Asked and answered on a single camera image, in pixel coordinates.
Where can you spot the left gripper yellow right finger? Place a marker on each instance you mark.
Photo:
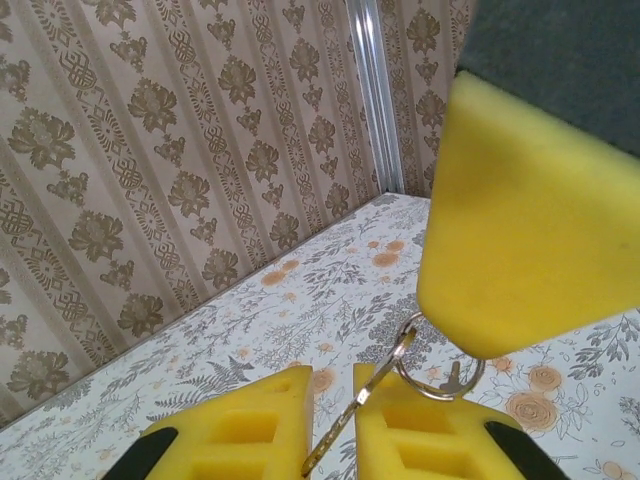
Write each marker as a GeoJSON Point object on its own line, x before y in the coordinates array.
{"type": "Point", "coordinates": [470, 425]}

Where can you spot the small grey key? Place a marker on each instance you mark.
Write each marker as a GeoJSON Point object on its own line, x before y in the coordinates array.
{"type": "Point", "coordinates": [452, 375]}

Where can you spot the aluminium corner post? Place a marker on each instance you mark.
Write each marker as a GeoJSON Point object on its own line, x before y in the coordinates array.
{"type": "Point", "coordinates": [376, 100]}

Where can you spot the silver padlock key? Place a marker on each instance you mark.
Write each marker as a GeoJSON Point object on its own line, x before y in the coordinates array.
{"type": "Point", "coordinates": [364, 395]}

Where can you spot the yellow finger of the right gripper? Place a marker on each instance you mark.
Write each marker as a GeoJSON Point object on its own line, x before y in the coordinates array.
{"type": "Point", "coordinates": [525, 225]}

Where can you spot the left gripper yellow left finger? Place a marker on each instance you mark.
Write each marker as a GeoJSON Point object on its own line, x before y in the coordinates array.
{"type": "Point", "coordinates": [280, 400]}

